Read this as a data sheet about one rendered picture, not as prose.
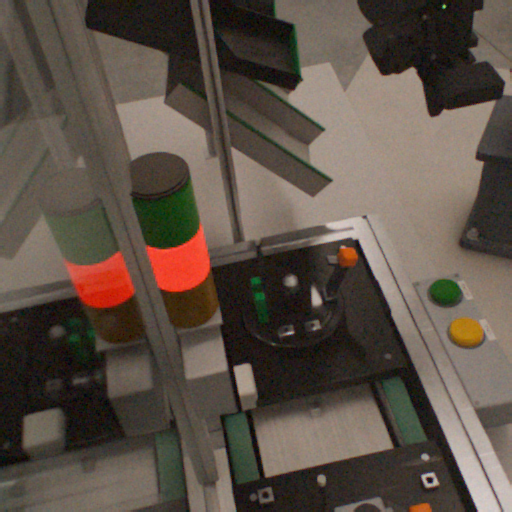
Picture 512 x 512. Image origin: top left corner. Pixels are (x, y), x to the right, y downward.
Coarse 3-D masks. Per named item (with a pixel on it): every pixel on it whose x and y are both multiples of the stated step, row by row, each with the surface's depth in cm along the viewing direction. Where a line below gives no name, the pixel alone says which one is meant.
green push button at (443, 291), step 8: (440, 280) 98; (448, 280) 98; (432, 288) 97; (440, 288) 97; (448, 288) 97; (456, 288) 97; (432, 296) 97; (440, 296) 96; (448, 296) 96; (456, 296) 96; (448, 304) 96
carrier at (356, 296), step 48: (336, 240) 105; (240, 288) 101; (288, 288) 91; (240, 336) 95; (288, 336) 91; (336, 336) 94; (384, 336) 93; (240, 384) 88; (288, 384) 89; (336, 384) 89
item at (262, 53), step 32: (96, 0) 85; (128, 0) 85; (160, 0) 85; (224, 0) 99; (128, 32) 88; (160, 32) 88; (192, 32) 89; (224, 32) 98; (256, 32) 101; (288, 32) 103; (224, 64) 92; (256, 64) 92; (288, 64) 98
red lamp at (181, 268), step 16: (192, 240) 54; (160, 256) 54; (176, 256) 54; (192, 256) 55; (208, 256) 57; (160, 272) 55; (176, 272) 55; (192, 272) 56; (208, 272) 58; (176, 288) 56
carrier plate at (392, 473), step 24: (360, 456) 82; (384, 456) 82; (408, 456) 82; (432, 456) 81; (264, 480) 81; (288, 480) 81; (312, 480) 81; (336, 480) 80; (360, 480) 80; (384, 480) 80; (408, 480) 80; (240, 504) 80; (288, 504) 79; (312, 504) 79; (408, 504) 78; (432, 504) 78; (456, 504) 77
